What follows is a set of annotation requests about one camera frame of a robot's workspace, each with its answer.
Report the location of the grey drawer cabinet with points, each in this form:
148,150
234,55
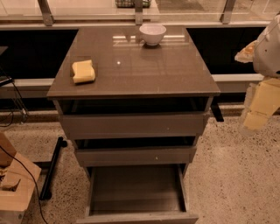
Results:
133,78

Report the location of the wooden box stack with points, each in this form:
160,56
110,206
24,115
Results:
19,176

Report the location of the grey open bottom drawer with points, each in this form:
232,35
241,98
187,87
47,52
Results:
137,194

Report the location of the black metal stand leg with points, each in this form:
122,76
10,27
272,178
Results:
49,167

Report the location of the grey top drawer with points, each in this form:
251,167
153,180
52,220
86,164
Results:
130,126

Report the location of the white ceramic bowl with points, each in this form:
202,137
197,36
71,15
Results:
152,34

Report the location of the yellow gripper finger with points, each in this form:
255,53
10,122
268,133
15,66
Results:
247,54
262,100

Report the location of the yellow sponge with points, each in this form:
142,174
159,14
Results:
83,71

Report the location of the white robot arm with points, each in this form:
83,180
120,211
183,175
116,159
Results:
267,53

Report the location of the black bar behind cabinet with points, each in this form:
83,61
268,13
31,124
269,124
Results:
216,111

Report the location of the green wire basket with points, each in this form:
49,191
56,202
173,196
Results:
131,3

